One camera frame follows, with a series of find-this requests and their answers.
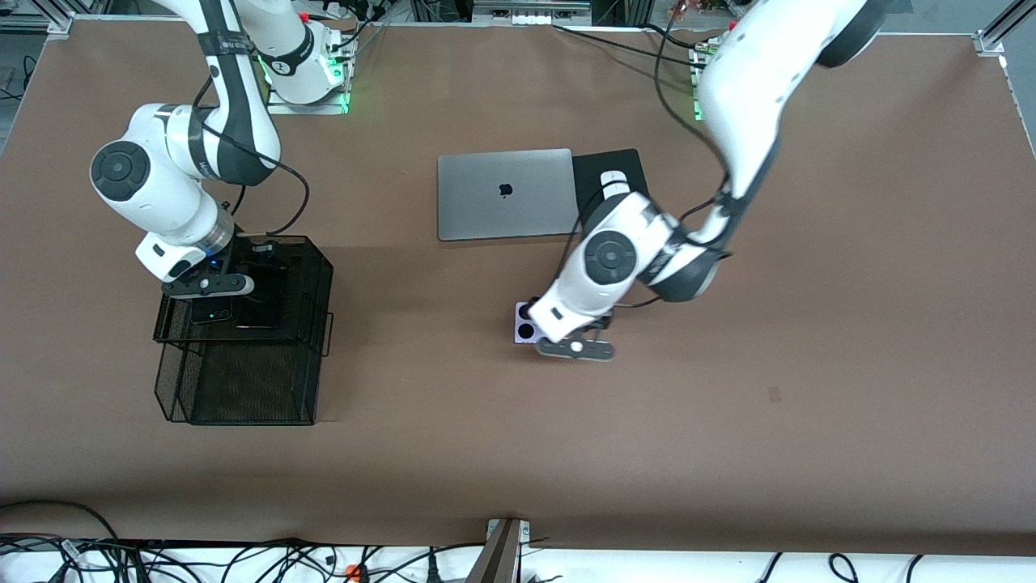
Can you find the black mesh two-tier tray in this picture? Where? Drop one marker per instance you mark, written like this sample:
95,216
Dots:
243,380

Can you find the silver closed laptop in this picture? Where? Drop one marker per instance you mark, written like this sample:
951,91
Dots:
486,194

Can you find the lilac flip phone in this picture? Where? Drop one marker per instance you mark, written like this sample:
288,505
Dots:
524,330

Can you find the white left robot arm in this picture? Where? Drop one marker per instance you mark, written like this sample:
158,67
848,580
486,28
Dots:
745,81

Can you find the white computer mouse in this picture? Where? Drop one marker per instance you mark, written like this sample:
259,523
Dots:
615,182

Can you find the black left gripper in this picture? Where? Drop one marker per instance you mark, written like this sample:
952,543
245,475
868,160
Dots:
600,322

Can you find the metal camera post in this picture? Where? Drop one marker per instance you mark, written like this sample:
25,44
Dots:
498,555

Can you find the dark flip phone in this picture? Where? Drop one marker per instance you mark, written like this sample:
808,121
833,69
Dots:
212,312

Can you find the black slab smartphone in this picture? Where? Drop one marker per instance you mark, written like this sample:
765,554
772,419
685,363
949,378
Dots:
259,308

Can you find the black mouse pad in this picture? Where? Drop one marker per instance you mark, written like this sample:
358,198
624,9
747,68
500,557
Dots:
591,166

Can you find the aluminium frame corner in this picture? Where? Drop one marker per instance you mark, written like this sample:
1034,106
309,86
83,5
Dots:
989,40
61,24

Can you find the silver rack device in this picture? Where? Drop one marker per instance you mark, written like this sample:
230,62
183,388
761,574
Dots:
530,10

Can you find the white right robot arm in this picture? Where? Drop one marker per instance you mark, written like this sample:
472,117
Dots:
154,194

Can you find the grey metal mounting plate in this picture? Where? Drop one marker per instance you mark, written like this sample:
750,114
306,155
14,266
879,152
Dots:
307,108

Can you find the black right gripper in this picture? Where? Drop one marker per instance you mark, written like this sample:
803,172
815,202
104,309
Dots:
247,261

